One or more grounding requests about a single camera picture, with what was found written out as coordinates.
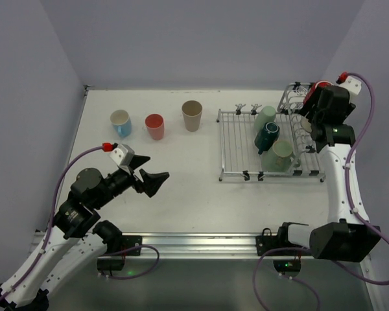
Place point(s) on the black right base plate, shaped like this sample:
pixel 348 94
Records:
pixel 268 240

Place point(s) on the metal wire dish rack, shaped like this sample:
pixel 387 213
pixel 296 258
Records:
pixel 239 155

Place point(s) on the light blue mug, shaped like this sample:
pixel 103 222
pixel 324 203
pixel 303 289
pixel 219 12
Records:
pixel 121 123

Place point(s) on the aluminium rail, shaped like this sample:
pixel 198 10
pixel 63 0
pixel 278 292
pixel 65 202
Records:
pixel 219 246

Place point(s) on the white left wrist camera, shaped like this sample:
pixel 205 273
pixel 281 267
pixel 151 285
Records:
pixel 122 155

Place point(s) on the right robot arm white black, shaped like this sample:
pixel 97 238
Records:
pixel 345 236

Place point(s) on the light green cup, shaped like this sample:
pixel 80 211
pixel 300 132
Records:
pixel 267 114

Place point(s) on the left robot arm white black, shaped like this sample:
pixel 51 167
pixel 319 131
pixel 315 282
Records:
pixel 75 235

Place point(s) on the pink cup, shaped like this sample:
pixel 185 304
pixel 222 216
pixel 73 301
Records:
pixel 155 126

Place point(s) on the cream brown mug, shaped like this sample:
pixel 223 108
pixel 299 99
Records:
pixel 306 125

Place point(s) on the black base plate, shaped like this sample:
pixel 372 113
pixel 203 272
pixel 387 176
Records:
pixel 268 240
pixel 131 241

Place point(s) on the red mug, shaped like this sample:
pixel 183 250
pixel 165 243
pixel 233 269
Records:
pixel 320 83

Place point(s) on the dark teal mug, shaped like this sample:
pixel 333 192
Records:
pixel 266 136

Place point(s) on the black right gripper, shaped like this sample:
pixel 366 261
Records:
pixel 310 105

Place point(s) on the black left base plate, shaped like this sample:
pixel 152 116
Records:
pixel 131 241

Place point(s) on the pale green mug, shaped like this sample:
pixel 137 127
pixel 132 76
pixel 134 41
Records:
pixel 280 158

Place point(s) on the beige tall cup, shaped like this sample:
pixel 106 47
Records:
pixel 192 112

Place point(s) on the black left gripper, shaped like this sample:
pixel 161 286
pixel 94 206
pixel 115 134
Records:
pixel 136 179

